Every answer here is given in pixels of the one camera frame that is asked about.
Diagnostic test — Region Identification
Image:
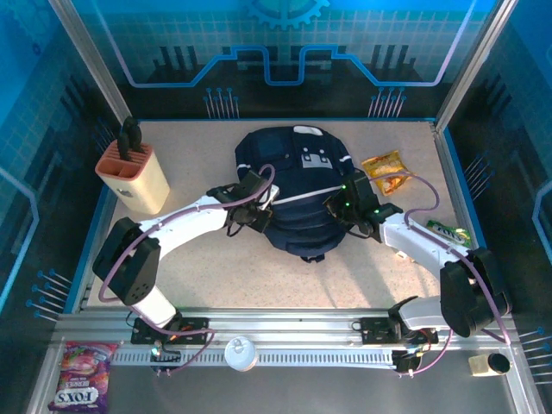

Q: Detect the navy blue backpack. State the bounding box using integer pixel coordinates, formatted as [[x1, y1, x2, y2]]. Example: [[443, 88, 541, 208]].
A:
[[235, 124, 355, 263]]

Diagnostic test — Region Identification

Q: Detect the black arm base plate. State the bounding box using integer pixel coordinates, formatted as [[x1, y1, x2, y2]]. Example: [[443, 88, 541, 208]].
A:
[[130, 316, 211, 346], [359, 316, 440, 346]]

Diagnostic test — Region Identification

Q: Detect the black round cap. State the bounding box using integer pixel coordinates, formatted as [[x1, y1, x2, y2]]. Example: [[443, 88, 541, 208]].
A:
[[486, 352, 511, 374]]

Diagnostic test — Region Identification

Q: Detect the beige knife block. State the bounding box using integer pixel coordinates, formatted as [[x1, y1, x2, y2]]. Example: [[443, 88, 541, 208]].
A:
[[94, 140, 170, 216]]

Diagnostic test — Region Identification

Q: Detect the white slotted cable duct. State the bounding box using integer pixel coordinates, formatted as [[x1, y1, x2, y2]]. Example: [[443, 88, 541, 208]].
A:
[[110, 347, 397, 368]]

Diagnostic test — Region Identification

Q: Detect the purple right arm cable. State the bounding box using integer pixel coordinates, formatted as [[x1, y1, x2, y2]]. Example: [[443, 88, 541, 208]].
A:
[[366, 171, 512, 377]]

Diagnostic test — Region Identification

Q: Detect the green candy pack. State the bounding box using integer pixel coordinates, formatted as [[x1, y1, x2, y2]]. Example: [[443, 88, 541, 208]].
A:
[[425, 218, 474, 248]]

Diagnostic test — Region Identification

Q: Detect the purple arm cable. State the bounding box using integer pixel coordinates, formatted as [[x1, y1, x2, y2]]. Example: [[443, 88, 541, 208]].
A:
[[366, 171, 512, 377], [97, 162, 217, 376]]

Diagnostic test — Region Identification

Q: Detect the aluminium front rail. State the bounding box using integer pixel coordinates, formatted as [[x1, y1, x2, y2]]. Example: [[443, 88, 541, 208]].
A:
[[53, 306, 517, 346]]

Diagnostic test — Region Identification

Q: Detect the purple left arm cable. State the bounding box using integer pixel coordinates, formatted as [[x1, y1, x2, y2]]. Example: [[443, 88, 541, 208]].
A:
[[97, 162, 217, 376]]

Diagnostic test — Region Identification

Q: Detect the aluminium frame post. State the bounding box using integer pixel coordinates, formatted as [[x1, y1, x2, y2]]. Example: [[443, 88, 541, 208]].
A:
[[46, 0, 135, 124], [434, 0, 521, 133]]

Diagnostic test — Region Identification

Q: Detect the yellow snack bag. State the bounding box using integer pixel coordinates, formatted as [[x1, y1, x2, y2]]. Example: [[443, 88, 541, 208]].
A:
[[361, 149, 414, 196]]

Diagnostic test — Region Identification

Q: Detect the purple Fox's candy bag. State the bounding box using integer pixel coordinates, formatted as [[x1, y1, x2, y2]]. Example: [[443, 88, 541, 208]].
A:
[[47, 340, 120, 413]]

